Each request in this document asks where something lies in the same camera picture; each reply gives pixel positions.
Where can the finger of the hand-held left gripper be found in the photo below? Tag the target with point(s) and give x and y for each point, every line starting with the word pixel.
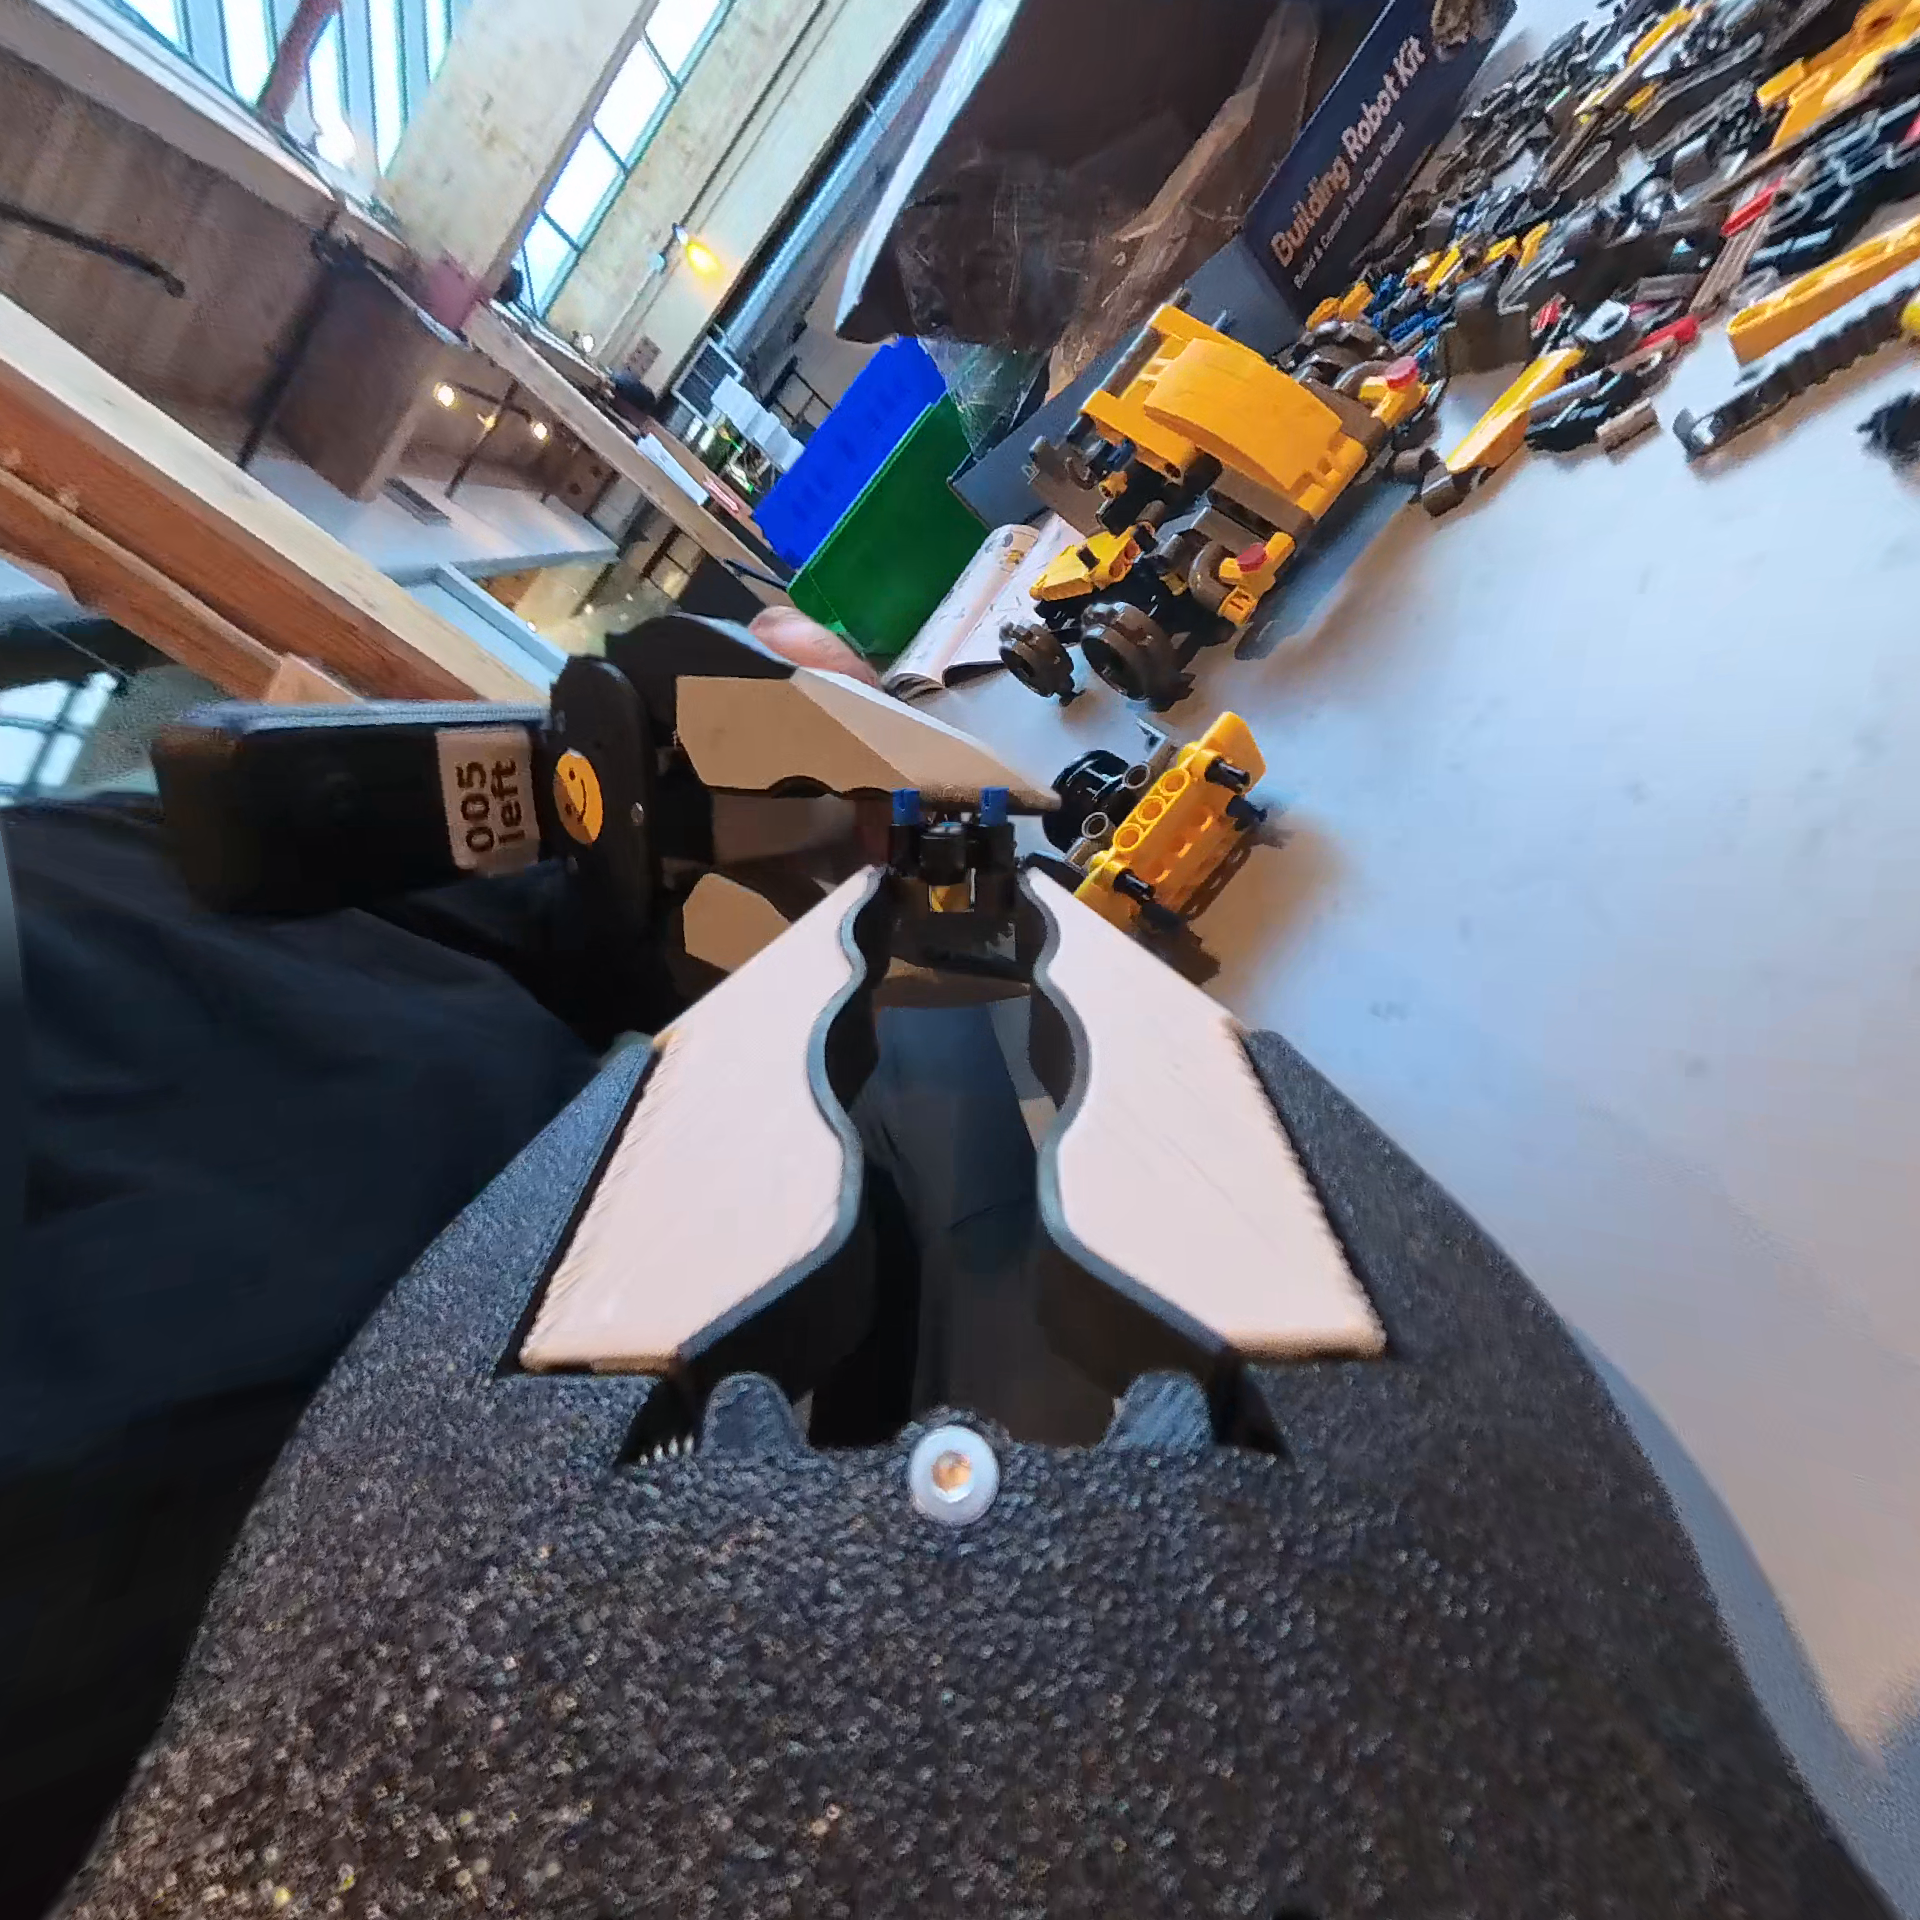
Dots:
pixel 743 922
pixel 841 735

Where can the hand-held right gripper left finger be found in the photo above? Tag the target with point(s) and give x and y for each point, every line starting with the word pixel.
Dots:
pixel 706 1184

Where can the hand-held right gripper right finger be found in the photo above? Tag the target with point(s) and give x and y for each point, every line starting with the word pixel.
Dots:
pixel 1201 1172

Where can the grey gear toy assembly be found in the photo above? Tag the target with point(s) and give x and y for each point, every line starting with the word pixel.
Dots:
pixel 950 855

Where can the yellow toy wheel assembly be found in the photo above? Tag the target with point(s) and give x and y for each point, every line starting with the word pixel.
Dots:
pixel 1172 834

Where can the grey desk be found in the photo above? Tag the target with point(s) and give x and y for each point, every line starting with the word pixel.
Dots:
pixel 1575 750

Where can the person's left hand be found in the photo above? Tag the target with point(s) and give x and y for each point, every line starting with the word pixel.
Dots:
pixel 811 644

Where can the green plastic bin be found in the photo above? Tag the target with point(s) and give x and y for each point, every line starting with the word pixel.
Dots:
pixel 902 556

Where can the open paper manual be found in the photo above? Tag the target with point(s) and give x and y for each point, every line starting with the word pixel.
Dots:
pixel 975 600

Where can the blue plastic bin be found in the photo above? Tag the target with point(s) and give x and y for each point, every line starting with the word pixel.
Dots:
pixel 841 464

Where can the yellow toy vehicle model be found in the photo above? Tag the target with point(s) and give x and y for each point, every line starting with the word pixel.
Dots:
pixel 1230 406

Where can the crumpled clear plastic bags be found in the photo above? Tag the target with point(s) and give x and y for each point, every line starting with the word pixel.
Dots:
pixel 1037 255

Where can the large window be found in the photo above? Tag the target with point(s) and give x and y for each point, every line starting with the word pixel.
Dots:
pixel 599 166
pixel 225 45

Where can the dark blue kit box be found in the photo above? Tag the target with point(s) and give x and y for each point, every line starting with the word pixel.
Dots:
pixel 1350 182

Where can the pile of loose toy parts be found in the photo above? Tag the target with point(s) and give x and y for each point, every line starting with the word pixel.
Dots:
pixel 1622 149

